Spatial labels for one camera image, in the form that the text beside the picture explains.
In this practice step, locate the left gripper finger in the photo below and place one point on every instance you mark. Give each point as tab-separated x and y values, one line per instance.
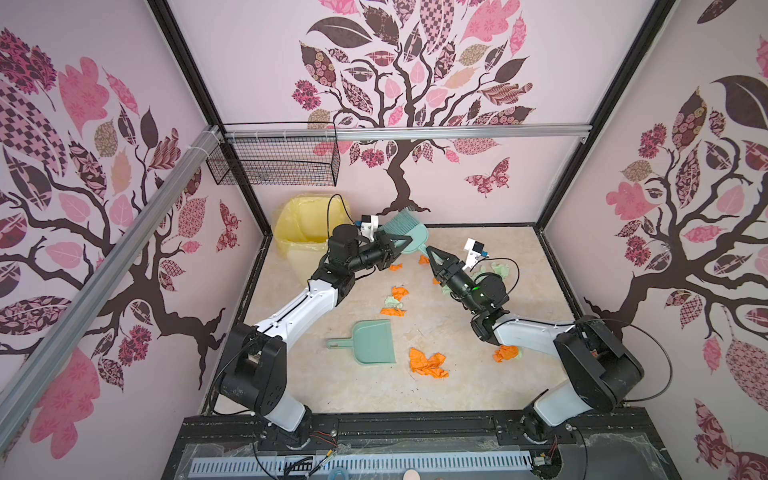
390	256
400	241

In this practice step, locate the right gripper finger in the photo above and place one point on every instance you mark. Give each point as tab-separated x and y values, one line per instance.
446	259
429	253

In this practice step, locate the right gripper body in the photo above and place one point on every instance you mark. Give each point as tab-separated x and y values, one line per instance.
458	282

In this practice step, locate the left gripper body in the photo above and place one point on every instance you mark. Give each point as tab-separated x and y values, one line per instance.
371	254

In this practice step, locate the green hand brush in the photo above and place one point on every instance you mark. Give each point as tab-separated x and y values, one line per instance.
405	223

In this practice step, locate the green dustpan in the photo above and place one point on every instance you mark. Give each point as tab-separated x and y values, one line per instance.
371	343

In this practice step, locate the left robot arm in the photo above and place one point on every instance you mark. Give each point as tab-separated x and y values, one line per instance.
254	373

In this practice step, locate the orange scrap near right arm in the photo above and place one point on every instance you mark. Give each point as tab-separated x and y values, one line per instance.
506	353

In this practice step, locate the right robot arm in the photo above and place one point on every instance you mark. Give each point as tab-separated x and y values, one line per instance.
600	370

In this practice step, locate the green scrap right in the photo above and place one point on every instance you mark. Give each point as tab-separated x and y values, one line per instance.
501	269

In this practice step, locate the orange green scrap pile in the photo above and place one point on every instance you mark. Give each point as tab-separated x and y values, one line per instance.
393	305

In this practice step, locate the yellow-lined trash bin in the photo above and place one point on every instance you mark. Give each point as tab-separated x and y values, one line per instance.
303	227

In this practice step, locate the large orange paper scrap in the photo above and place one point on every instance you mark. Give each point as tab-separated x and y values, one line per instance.
431	366

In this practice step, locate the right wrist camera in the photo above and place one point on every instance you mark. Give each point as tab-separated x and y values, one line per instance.
475	253

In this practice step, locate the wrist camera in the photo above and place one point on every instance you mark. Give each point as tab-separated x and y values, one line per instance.
368	226
475	253

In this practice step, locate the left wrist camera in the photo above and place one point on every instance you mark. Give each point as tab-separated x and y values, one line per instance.
368	226

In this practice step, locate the black wire basket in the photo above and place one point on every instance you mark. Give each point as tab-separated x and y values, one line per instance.
277	154

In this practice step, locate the aluminium rail back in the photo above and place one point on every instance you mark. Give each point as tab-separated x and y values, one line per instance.
416	133

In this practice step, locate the aluminium rail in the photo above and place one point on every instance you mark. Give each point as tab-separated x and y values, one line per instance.
23	391
416	133

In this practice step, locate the white slotted cable duct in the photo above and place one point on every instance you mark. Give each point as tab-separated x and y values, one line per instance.
358	464

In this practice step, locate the black base frame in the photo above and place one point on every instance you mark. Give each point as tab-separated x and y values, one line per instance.
623	444

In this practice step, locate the aluminium rail left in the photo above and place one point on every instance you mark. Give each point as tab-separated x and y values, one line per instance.
23	391

